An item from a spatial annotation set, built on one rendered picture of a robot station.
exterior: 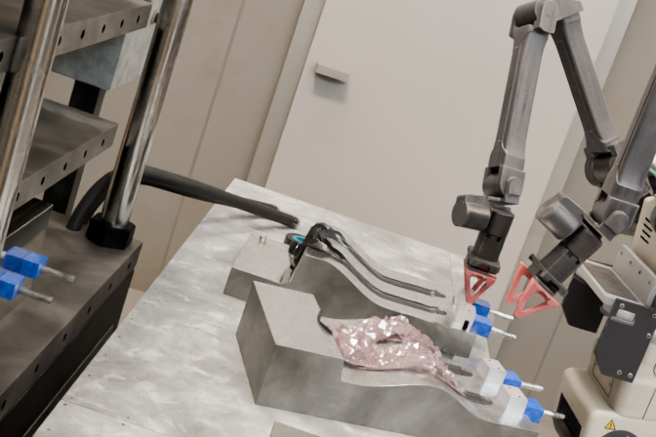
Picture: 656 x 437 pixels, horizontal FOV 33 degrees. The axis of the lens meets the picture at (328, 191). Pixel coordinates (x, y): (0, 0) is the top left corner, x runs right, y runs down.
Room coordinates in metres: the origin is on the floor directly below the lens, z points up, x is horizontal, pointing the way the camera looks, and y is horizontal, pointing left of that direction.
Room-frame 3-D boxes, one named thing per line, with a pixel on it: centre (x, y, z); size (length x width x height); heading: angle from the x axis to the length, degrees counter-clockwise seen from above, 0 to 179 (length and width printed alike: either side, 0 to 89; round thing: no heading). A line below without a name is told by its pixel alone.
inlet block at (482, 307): (2.21, -0.39, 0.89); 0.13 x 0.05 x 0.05; 89
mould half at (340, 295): (2.17, -0.12, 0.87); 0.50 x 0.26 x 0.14; 90
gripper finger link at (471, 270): (2.20, -0.35, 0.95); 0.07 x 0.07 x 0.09; 0
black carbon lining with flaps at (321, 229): (2.16, -0.13, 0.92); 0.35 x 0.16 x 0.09; 90
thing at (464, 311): (2.11, -0.39, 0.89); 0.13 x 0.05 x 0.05; 89
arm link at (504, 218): (2.21, -0.35, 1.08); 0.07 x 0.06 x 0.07; 117
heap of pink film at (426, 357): (1.82, -0.20, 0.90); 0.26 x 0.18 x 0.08; 107
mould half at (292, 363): (1.81, -0.20, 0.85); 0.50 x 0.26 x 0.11; 107
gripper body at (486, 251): (2.22, -0.35, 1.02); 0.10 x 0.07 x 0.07; 0
